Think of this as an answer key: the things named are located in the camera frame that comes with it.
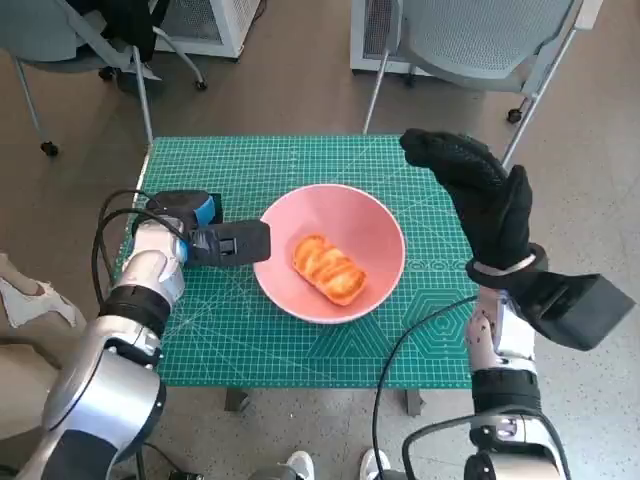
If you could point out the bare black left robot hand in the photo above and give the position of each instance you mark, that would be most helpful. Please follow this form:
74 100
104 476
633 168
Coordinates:
185 205

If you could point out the black garment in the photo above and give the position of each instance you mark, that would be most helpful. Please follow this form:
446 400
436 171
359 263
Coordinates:
130 25

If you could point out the grey-blue office chair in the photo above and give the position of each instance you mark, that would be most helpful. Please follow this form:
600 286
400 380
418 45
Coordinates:
45 30

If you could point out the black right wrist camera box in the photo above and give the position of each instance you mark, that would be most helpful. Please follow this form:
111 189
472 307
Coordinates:
580 310

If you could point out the grey table leg bracket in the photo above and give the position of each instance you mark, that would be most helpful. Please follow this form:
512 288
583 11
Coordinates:
414 404
236 400

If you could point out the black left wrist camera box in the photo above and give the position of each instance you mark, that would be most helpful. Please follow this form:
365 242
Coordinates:
235 242

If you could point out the pink bowl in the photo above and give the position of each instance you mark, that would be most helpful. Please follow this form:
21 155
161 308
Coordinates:
350 215

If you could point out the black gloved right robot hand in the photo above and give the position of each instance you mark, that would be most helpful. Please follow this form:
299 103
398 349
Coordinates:
490 210

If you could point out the white shoe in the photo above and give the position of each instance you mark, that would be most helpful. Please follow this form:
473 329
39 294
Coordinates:
374 464
301 465

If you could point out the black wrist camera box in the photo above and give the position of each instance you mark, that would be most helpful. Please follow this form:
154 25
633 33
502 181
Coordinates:
580 310
235 242

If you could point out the grey mesh office chair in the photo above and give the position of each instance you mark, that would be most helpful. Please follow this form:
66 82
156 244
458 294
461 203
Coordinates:
475 45

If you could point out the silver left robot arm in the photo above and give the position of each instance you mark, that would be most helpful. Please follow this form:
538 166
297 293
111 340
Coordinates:
110 380

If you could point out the green cutting mat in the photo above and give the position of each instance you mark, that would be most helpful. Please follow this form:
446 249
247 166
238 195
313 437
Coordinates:
240 350

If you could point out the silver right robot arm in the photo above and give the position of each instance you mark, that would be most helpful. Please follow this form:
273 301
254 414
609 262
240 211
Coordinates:
505 395

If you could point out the white mesh cabinet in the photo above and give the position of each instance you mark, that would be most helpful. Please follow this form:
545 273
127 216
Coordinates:
225 25
367 30

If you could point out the long orange toy bread loaf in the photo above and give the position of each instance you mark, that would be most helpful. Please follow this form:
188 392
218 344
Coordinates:
330 270

